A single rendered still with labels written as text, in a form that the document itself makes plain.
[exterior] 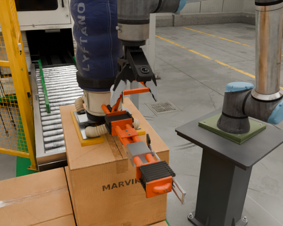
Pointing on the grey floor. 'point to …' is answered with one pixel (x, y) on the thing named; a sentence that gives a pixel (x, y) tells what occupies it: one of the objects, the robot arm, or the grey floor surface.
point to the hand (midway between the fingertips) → (135, 105)
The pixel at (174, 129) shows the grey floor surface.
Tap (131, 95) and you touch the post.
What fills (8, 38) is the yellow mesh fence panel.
